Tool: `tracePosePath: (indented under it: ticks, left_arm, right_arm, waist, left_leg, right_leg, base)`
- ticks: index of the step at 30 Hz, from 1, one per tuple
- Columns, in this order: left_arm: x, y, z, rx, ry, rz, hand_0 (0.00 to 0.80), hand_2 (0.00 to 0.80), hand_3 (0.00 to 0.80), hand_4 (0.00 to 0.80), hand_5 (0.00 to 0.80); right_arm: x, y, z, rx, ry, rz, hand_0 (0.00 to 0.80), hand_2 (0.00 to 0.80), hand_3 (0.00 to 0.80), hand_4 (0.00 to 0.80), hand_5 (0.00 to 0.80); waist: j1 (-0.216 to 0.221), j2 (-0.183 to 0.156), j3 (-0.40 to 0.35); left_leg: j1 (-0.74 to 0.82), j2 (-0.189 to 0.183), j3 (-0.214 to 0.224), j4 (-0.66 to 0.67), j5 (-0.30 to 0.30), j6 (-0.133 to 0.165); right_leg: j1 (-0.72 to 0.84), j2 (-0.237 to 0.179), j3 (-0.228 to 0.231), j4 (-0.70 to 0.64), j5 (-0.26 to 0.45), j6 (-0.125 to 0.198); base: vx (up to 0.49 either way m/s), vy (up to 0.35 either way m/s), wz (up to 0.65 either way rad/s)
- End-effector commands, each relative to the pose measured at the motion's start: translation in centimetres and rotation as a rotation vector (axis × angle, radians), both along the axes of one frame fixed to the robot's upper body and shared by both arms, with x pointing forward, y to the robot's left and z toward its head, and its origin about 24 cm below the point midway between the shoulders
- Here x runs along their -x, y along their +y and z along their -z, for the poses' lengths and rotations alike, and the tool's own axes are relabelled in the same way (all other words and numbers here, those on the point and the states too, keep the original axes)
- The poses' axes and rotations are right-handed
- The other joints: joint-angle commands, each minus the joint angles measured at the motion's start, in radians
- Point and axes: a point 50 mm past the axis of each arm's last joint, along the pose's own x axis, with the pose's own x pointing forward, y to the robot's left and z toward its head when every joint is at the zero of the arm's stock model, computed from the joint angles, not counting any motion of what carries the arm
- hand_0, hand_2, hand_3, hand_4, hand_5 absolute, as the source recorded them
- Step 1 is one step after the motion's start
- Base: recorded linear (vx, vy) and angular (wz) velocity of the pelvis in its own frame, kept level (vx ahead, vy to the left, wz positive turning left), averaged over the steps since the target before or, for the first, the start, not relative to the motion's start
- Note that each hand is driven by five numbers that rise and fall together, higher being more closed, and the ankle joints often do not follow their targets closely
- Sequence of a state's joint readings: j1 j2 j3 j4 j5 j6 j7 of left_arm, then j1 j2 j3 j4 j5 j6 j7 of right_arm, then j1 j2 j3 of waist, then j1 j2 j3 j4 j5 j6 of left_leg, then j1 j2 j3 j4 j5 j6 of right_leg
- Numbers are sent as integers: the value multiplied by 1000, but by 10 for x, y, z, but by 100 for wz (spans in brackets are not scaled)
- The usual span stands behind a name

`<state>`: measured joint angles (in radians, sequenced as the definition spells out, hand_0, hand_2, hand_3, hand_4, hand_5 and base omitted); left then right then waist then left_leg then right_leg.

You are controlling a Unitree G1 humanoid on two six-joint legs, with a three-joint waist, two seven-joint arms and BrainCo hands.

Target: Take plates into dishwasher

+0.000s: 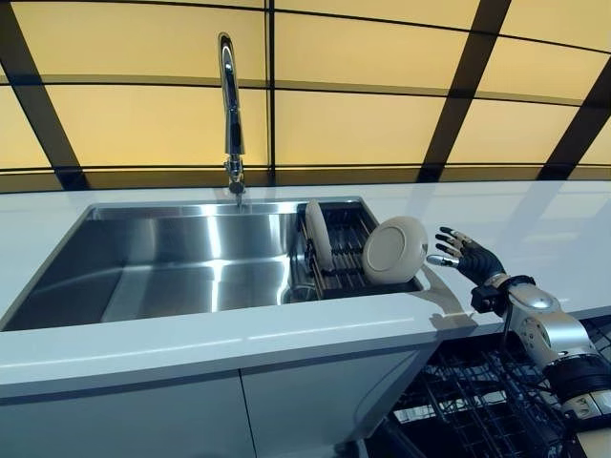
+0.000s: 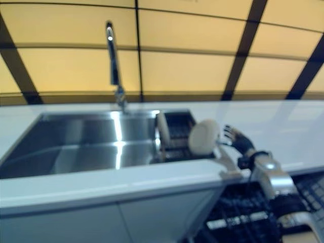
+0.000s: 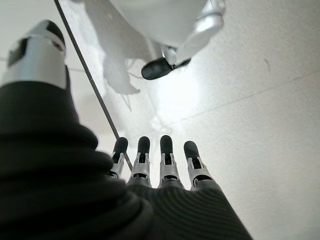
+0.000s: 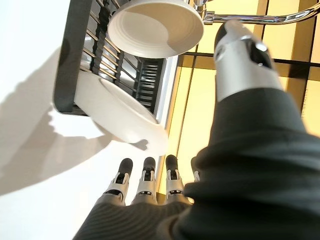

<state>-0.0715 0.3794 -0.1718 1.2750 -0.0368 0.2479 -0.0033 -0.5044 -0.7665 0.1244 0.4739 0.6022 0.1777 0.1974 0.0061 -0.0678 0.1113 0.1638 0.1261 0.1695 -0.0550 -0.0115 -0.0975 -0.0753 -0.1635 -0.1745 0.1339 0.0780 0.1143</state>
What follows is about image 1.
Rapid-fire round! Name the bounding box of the black sink dish rack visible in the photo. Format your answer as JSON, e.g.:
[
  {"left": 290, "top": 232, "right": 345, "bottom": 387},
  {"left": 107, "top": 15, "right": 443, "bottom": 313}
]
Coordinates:
[{"left": 295, "top": 201, "right": 427, "bottom": 293}]

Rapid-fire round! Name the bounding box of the grey wire dishwasher rack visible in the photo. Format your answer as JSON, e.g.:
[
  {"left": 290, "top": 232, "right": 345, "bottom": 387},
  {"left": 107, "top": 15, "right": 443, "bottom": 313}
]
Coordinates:
[{"left": 385, "top": 318, "right": 611, "bottom": 458}]

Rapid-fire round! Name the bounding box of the grey glossy cabinet door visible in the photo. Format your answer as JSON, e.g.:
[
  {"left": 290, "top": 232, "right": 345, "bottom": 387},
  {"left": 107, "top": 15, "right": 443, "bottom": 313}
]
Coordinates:
[
  {"left": 237, "top": 349, "right": 427, "bottom": 458},
  {"left": 0, "top": 362, "right": 250, "bottom": 458}
]

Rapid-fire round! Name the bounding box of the black silver robot right hand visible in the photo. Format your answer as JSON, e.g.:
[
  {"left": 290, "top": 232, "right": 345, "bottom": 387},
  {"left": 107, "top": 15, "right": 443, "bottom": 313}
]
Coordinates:
[{"left": 426, "top": 226, "right": 509, "bottom": 288}]

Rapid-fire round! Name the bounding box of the chrome kitchen faucet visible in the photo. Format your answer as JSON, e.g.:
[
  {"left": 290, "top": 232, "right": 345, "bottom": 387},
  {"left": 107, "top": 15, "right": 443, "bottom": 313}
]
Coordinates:
[{"left": 218, "top": 31, "right": 247, "bottom": 207}]

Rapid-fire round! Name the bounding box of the steel sink drain strainer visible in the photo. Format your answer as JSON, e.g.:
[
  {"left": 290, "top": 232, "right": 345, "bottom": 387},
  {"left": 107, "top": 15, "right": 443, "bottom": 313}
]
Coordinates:
[{"left": 281, "top": 282, "right": 319, "bottom": 304}]

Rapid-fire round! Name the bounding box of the cream round ceramic plate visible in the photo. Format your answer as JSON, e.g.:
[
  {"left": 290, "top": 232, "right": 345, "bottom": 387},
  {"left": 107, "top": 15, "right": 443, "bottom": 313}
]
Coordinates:
[
  {"left": 305, "top": 198, "right": 332, "bottom": 269},
  {"left": 361, "top": 215, "right": 430, "bottom": 286}
]

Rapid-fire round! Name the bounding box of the yellow panelled window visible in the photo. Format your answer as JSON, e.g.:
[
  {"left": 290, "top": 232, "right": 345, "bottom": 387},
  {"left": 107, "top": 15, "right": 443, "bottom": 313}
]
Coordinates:
[{"left": 0, "top": 0, "right": 611, "bottom": 195}]

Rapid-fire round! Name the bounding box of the stainless steel sink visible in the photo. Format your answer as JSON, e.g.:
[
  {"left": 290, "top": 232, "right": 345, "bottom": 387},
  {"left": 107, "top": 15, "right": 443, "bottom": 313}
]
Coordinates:
[{"left": 0, "top": 195, "right": 433, "bottom": 333}]

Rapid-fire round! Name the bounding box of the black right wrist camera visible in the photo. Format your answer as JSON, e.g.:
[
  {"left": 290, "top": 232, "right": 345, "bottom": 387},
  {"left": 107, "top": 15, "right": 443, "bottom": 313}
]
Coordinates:
[{"left": 470, "top": 283, "right": 503, "bottom": 314}]

